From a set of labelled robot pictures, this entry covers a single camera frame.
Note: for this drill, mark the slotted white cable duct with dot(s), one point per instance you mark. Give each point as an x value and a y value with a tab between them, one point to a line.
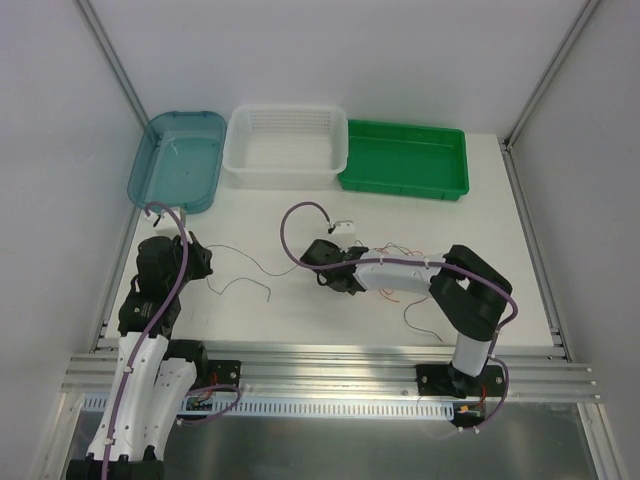
305	407

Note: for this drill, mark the aluminium mounting rail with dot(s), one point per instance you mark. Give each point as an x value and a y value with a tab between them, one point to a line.
537	374

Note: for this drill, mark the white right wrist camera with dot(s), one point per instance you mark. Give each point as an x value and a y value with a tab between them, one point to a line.
342	233

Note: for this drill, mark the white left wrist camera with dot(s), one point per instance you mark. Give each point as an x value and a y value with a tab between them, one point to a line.
163	223

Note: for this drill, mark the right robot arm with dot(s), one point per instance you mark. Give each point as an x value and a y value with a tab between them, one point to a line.
473	296

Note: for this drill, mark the white perforated plastic basket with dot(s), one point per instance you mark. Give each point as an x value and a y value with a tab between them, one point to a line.
285	147

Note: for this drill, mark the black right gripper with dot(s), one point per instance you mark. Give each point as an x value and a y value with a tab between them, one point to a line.
315	255

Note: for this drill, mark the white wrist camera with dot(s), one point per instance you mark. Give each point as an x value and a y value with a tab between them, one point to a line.
342	233
163	223

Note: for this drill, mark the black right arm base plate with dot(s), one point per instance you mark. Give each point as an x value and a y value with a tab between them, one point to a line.
436	379

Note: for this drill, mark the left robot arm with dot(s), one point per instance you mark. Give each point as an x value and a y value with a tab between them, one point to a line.
154	371

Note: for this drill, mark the green plastic tray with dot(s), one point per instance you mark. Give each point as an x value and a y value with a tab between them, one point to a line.
406	160

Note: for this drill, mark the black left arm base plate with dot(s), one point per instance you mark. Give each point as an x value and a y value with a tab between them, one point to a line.
225	374

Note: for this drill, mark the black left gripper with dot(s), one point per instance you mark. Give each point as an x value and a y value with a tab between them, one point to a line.
198	255

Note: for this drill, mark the translucent blue plastic bin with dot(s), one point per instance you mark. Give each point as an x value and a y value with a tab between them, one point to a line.
178	161

